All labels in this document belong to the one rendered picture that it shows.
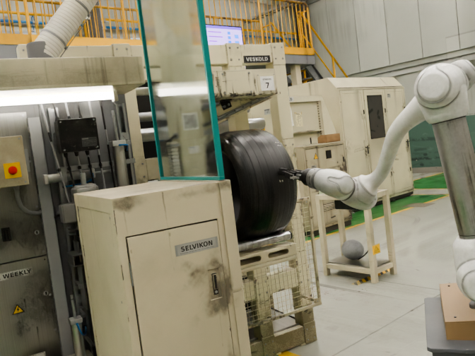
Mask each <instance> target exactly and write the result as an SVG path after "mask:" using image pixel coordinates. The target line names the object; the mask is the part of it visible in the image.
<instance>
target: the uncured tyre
mask: <svg viewBox="0 0 475 356"><path fill-rule="evenodd" d="M219 135H220V141H221V152H222V158H223V169H224V175H225V176H224V177H225V179H228V180H230V185H231V191H232V197H233V208H234V214H235V225H236V231H237V242H242V241H246V240H249V239H254V238H258V237H263V236H267V235H272V234H276V233H280V232H282V231H283V230H284V229H285V228H286V227H287V226H288V224H289V222H290V221H291V218H292V216H293V213H294V210H295V206H296V202H297V196H298V185H297V179H294V180H293V181H291V180H290V179H287V178H285V177H284V175H281V174H279V168H281V167H282V168H286V169H290V170H295V169H294V166H293V163H292V160H291V157H290V155H289V154H288V152H287V150H286V149H285V148H284V146H283V145H282V144H281V142H280V141H279V140H278V139H277V138H276V137H275V136H274V135H272V134H271V133H269V132H268V131H264V130H261V129H248V130H240V131H227V132H224V133H221V134H219ZM253 139H257V140H253ZM248 140H251V141H248ZM274 141H278V142H279V143H280V144H281V146H282V147H278V146H277V145H276V144H275V142H274ZM281 178H283V180H284V183H283V184H279V182H278V179H281Z"/></svg>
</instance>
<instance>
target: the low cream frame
mask: <svg viewBox="0 0 475 356"><path fill-rule="evenodd" d="M381 196H382V202H383V210H384V217H385V230H386V238H387V250H388V258H389V260H387V259H376V254H379V253H380V243H378V244H375V240H374V232H373V219H372V212H371V209H369V210H364V217H365V230H366V237H367V244H368V250H367V252H366V253H365V254H364V247H363V245H362V244H361V243H360V242H359V241H358V240H355V239H349V240H347V241H346V231H345V224H344V211H343V209H344V210H359V209H356V208H352V207H350V206H348V205H346V204H345V203H343V202H342V201H340V200H339V199H337V198H334V197H331V196H328V195H326V194H318V195H315V201H316V208H317V220H318V227H319V239H320V246H321V252H322V264H323V271H324V275H331V273H330V268H331V269H336V270H342V271H351V272H357V273H365V274H370V277H371V283H378V282H379V280H378V273H381V272H383V271H385V270H387V269H389V271H390V274H392V275H395V274H397V265H396V257H395V250H394V236H393V229H392V216H391V208H390V201H389V189H378V190H377V197H381ZM322 200H334V203H335V209H336V211H337V218H338V226H339V238H340V245H341V256H340V257H337V258H335V259H332V260H330V261H329V255H328V248H327V236H326V229H325V222H324V210H323V203H322ZM367 253H368V257H364V256H365V255H366V254H367ZM363 254H364V255H363Z"/></svg>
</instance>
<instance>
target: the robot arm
mask: <svg viewBox="0 0 475 356"><path fill-rule="evenodd" d="M474 82H475V67H474V66H473V65H472V64H471V63H470V62H469V61H468V60H463V59H461V60H458V61H454V62H452V63H451V64H446V63H440V64H433V65H431V66H428V67H427V68H425V69H424V70H422V72H420V73H419V75H418V77H417V79H416V81H415V84H414V94H415V97H414V98H413V99H412V101H410V103H409V104H408V105H407V106H406V107H405V108H404V110H403V111H402V112H401V113H400V114H399V116H398V117H397V118H396V119H395V120H394V121H393V123H392V125H391V126H390V128H389V130H388V132H387V135H386V137H385V141H384V144H383V147H382V152H381V154H380V159H379V162H378V164H377V167H376V169H375V170H374V171H373V172H372V173H371V174H369V175H360V176H358V177H353V178H352V177H351V176H350V175H349V174H347V173H345V172H342V171H340V170H334V169H320V168H314V169H310V168H307V169H305V170H290V169H286V168H282V167H281V168H279V174H281V175H284V177H285V178H287V179H290V180H291V181H293V180H294V179H297V180H299V181H301V182H302V183H303V184H304V185H306V186H309V187H310V188H311V189H316V190H318V191H321V192H322V193H324V194H326V195H328V196H331V197H334V198H337V199H339V200H340V201H342V202H343V203H345V204H346V205H348V206H350V207H352V208H356V209H359V210H369V209H371V208H373V207H374V206H375V204H376V203H377V188H378V187H379V186H380V185H381V183H383V181H384V180H385V179H386V178H387V176H388V174H389V172H390V170H391V168H392V165H393V163H394V160H395V157H396V155H397V152H398V150H399V147H400V145H401V142H402V140H403V138H404V137H405V135H406V134H407V132H408V131H410V130H411V129H412V128H413V127H415V126H416V125H418V124H420V123H421V122H423V121H425V120H426V121H427V122H428V123H429V124H432V127H433V132H434V135H435V140H436V143H437V147H438V152H439V156H440V161H441V164H442V169H443V172H444V176H445V181H446V185H447V190H448V193H449V196H450V201H451V204H452V210H453V213H454V217H455V222H456V225H457V230H458V233H459V236H458V237H457V238H456V239H455V241H454V243H453V245H452V249H453V254H454V260H455V271H456V273H457V274H456V281H457V285H458V287H459V289H460V290H461V292H462V293H463V295H464V296H466V297H467V298H468V299H470V300H471V301H470V303H469V308H471V309H475V153H474V148H473V145H472V142H471V136H470V133H469V127H468V124H467V119H466V116H465V115H467V114H468V111H469V103H468V95H467V91H468V89H470V88H471V87H472V86H473V84H474Z"/></svg>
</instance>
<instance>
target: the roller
mask: <svg viewBox="0 0 475 356"><path fill-rule="evenodd" d="M292 237H293V235H292V232H291V231H290V230H289V231H285V232H280V233H276V234H272V235H267V236H263V237H258V238H254V239H249V240H246V241H242V242H238V249H239V252H240V251H245V250H249V249H253V248H257V247H262V246H266V245H269V244H274V243H277V242H282V241H286V240H289V239H292Z"/></svg>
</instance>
